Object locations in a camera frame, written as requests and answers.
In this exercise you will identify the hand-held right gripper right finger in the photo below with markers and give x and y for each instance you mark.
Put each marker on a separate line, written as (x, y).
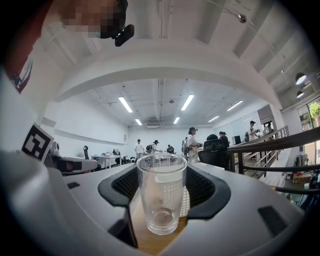
(237, 225)

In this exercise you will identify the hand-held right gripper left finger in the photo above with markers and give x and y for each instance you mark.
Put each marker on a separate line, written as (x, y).
(82, 200)

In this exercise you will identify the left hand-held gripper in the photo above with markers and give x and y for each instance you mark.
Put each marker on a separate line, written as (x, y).
(37, 142)

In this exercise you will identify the white perforated plastic basket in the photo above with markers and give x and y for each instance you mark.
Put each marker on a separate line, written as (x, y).
(207, 167)

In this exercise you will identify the clear glass cup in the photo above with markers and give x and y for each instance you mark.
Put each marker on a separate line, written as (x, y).
(161, 200)

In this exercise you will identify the white desk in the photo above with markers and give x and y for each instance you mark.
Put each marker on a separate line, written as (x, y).
(106, 158)

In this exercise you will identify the wooden table with white legs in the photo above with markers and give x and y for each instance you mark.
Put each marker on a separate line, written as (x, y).
(142, 240)

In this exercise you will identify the row of ceiling strip lights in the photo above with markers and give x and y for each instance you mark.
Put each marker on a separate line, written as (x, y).
(125, 103)

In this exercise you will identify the black mesh office chair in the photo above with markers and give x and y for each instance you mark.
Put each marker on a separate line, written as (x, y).
(213, 152)

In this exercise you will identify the black stair railing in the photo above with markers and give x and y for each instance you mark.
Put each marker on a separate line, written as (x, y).
(275, 143)

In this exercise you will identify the person's red shirt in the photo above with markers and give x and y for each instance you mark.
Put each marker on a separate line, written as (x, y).
(22, 37)

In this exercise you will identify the grey pendant lamp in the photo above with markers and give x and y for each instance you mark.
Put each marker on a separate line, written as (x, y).
(300, 94)
(300, 78)

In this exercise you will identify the person's head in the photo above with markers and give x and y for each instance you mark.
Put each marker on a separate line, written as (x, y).
(82, 15)

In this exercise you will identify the silver ceiling dome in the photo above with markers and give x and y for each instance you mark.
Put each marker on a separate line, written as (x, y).
(242, 18)

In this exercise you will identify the black head camera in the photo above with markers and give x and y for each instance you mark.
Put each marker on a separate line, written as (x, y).
(123, 37)

